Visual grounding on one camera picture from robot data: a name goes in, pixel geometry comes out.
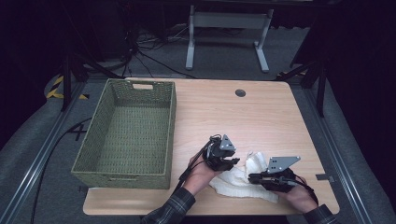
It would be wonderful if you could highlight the grey tape strip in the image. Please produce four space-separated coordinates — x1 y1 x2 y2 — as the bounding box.
315 173 335 183

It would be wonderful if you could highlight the bundle of floor cables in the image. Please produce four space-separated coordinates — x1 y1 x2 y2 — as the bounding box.
120 24 197 79

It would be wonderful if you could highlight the person's right hand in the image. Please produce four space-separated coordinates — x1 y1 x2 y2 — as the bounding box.
274 175 318 214

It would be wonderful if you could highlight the green woven basket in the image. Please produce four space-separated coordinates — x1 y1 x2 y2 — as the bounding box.
70 78 177 190

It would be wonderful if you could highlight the white towel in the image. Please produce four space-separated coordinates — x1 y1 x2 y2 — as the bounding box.
208 151 279 203

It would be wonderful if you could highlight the left hand-held gripper black cable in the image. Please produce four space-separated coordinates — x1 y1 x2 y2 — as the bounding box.
174 133 222 194

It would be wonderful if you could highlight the yellow black hazard tape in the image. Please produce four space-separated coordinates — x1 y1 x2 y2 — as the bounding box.
46 75 90 101

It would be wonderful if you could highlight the right hand-held gripper black cable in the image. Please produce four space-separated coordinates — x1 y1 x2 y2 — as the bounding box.
292 174 319 206

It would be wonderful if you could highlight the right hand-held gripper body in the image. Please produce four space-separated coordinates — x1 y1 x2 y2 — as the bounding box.
261 156 302 193

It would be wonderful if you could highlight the hand-held gripper black cable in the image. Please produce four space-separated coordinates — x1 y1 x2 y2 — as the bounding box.
292 174 319 206
174 133 222 194

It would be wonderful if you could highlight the black floor cable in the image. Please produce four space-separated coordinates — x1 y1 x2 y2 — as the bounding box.
29 117 92 224

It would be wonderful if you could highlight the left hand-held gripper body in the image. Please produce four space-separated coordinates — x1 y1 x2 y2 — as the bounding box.
203 133 236 172

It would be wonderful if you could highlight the person's left hand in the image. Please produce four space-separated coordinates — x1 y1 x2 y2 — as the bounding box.
182 152 220 196

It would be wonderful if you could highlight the black tripod stand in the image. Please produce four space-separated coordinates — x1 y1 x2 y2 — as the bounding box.
275 60 328 119
60 52 125 112

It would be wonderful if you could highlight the grey metal desk frame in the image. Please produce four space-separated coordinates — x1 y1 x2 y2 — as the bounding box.
185 4 275 74

